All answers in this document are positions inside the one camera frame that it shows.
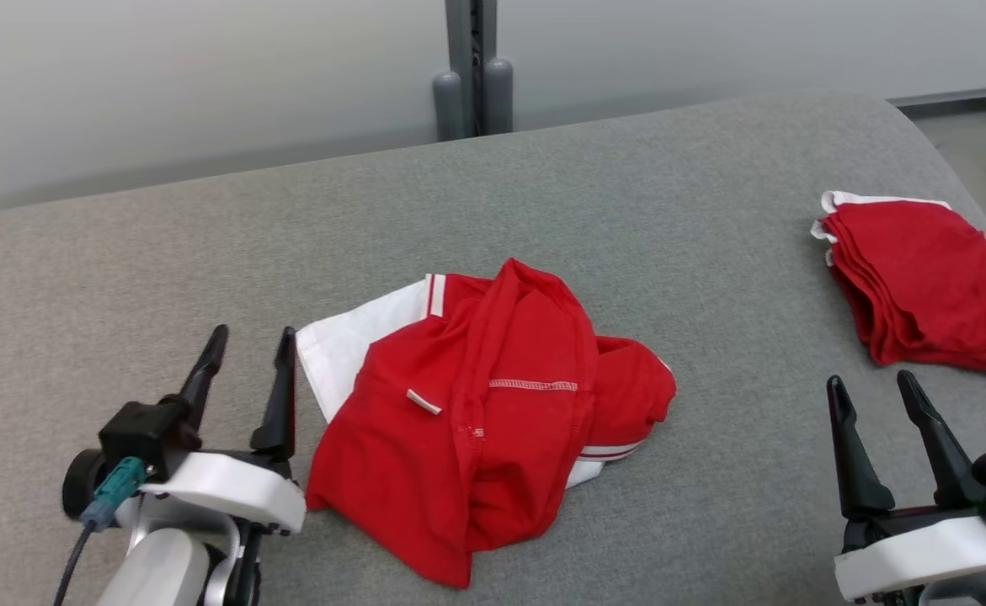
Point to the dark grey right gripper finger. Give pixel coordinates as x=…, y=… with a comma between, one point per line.
x=859, y=471
x=947, y=463

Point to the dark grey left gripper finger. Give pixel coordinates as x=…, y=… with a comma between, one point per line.
x=205, y=379
x=282, y=412

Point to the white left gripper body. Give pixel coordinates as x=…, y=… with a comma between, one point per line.
x=231, y=492

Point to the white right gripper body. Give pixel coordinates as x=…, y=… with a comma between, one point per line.
x=922, y=555

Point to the red shirt with chest print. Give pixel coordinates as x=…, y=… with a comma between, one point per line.
x=922, y=278

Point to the red shirt with white sleeves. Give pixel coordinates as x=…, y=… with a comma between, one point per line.
x=476, y=438

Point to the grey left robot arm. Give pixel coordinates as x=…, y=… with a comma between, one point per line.
x=156, y=572

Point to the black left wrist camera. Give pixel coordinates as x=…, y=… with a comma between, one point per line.
x=139, y=433

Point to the grey wall baseboard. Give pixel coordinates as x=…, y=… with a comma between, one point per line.
x=964, y=95

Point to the grey metal wall post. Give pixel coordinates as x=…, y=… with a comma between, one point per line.
x=471, y=67

